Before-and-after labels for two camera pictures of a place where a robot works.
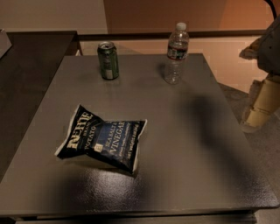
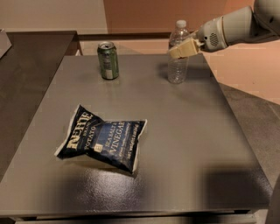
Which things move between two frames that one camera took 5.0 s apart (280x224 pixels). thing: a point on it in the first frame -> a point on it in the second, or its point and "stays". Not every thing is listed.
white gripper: [269, 51] -> [209, 37]
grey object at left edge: [5, 44] stays
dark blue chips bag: [114, 143] stays
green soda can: [108, 59] stays
